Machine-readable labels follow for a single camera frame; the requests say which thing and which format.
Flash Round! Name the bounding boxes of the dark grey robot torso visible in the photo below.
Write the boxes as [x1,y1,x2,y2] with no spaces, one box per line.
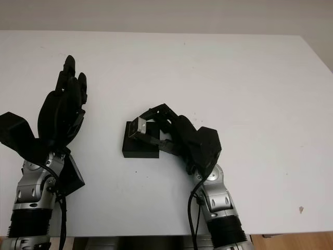
[74,235,217,250]

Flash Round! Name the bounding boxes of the small silver depth camera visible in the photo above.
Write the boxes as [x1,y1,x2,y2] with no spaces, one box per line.
[128,117,147,141]

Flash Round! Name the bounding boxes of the black RealSense box lid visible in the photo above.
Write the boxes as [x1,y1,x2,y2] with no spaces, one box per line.
[55,153,86,198]

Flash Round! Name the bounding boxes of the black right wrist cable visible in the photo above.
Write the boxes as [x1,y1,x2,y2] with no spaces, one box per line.
[187,179,207,250]

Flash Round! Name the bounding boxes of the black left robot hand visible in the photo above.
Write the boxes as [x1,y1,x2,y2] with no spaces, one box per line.
[37,54,88,155]

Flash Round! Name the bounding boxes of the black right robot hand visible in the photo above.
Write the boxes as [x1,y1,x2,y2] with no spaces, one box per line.
[138,103,203,176]

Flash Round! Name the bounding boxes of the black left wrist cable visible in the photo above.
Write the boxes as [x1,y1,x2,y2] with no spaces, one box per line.
[39,160,70,250]

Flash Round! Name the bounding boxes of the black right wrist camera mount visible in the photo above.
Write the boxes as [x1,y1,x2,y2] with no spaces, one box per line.
[192,126,223,178]

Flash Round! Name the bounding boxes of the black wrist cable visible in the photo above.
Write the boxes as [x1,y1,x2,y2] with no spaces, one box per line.
[187,179,207,250]
[39,160,70,250]

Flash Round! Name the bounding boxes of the black camera box base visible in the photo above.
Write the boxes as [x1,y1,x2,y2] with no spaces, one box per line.
[121,121,160,159]

